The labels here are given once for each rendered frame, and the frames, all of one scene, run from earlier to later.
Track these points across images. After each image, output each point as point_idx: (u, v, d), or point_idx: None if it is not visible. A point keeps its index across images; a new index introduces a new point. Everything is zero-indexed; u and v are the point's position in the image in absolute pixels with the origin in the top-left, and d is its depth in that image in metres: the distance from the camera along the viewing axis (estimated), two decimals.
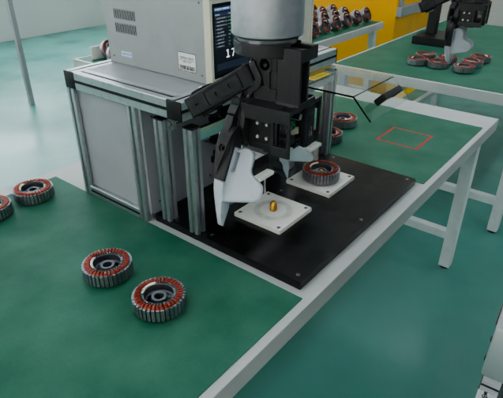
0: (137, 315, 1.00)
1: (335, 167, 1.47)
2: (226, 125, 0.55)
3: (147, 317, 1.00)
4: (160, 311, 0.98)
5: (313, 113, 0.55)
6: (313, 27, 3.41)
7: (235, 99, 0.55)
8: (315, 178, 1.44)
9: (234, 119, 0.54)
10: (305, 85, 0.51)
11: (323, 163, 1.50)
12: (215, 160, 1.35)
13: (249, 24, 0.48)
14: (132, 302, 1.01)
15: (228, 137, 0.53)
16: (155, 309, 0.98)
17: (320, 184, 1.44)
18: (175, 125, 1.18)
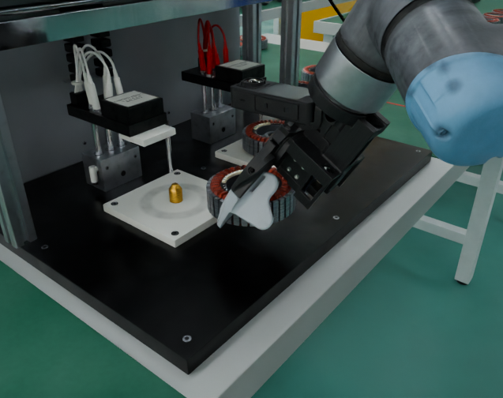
0: (216, 215, 0.59)
1: None
2: (264, 145, 0.53)
3: (232, 218, 0.58)
4: None
5: (349, 169, 0.54)
6: None
7: (283, 124, 0.52)
8: (260, 148, 0.84)
9: (275, 148, 0.52)
10: (358, 154, 0.50)
11: (278, 124, 0.90)
12: (73, 111, 0.74)
13: (339, 87, 0.44)
14: (208, 193, 0.60)
15: (262, 164, 0.52)
16: None
17: None
18: None
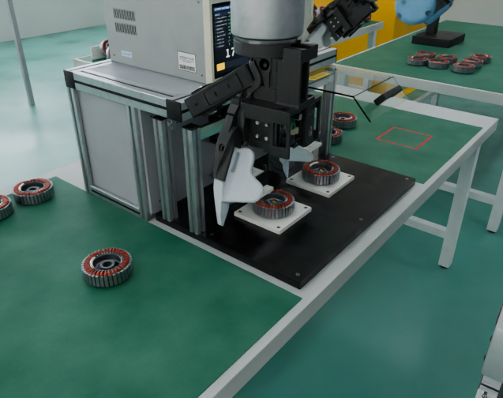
0: (257, 212, 1.29)
1: (335, 167, 1.47)
2: (226, 125, 0.55)
3: (264, 214, 1.28)
4: (275, 209, 1.27)
5: (313, 113, 0.55)
6: None
7: (234, 99, 0.55)
8: (314, 178, 1.44)
9: (234, 119, 0.54)
10: (305, 85, 0.51)
11: (323, 163, 1.50)
12: None
13: (249, 24, 0.48)
14: (253, 202, 1.30)
15: (228, 137, 0.53)
16: (272, 208, 1.27)
17: (320, 184, 1.44)
18: (175, 125, 1.18)
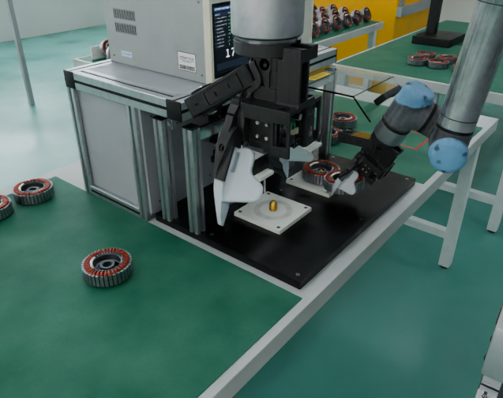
0: (329, 190, 1.34)
1: (335, 167, 1.47)
2: (226, 125, 0.55)
3: (337, 191, 1.33)
4: None
5: (313, 113, 0.55)
6: (313, 27, 3.41)
7: (234, 99, 0.55)
8: (314, 178, 1.44)
9: (234, 119, 0.54)
10: (305, 85, 0.51)
11: (323, 163, 1.50)
12: None
13: (249, 24, 0.48)
14: (325, 181, 1.35)
15: (228, 137, 0.53)
16: None
17: (320, 184, 1.44)
18: (175, 125, 1.18)
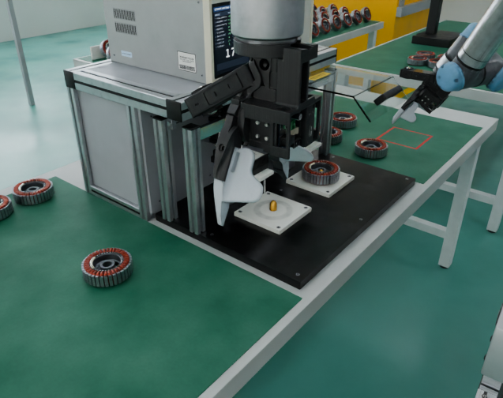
0: (361, 155, 1.69)
1: (334, 165, 1.48)
2: (226, 125, 0.55)
3: (367, 155, 1.68)
4: (377, 151, 1.67)
5: (313, 113, 0.55)
6: (313, 27, 3.41)
7: (234, 99, 0.55)
8: (321, 179, 1.43)
9: (234, 119, 0.54)
10: (305, 85, 0.51)
11: (319, 163, 1.51)
12: None
13: (249, 24, 0.48)
14: (358, 147, 1.69)
15: (228, 137, 0.53)
16: (373, 150, 1.67)
17: (326, 184, 1.44)
18: (175, 125, 1.18)
